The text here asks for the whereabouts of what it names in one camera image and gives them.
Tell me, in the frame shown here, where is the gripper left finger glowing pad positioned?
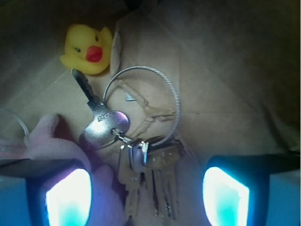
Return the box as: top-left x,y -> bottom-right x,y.
0,159 -> 92,226

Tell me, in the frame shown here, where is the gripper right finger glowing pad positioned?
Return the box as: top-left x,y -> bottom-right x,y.
203,153 -> 301,226

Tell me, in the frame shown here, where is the silver key bunch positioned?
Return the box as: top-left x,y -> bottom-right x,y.
71,66 -> 183,226

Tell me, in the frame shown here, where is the pink plush rabbit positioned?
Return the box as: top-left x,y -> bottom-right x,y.
0,108 -> 126,226

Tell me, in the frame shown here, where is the brown paper bag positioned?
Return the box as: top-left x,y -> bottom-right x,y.
0,0 -> 301,226

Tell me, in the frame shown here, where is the yellow rubber duck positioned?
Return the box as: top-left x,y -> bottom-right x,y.
60,24 -> 113,75

